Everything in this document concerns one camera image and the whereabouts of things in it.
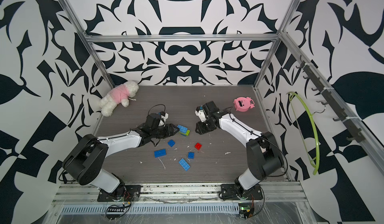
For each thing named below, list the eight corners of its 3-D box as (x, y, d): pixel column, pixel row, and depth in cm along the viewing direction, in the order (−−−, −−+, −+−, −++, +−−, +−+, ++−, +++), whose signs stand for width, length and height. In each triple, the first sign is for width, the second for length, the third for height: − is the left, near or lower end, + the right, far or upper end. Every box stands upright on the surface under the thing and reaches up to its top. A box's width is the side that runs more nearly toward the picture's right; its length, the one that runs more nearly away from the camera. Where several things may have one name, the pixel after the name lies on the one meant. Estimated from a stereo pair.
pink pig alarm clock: (235, 112, 107) (237, 109, 104) (233, 100, 114) (234, 97, 111) (254, 112, 107) (256, 109, 104) (250, 100, 114) (252, 97, 111)
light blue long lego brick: (186, 171, 83) (185, 170, 81) (178, 162, 86) (178, 161, 84) (190, 167, 84) (190, 165, 83) (183, 158, 87) (182, 157, 86)
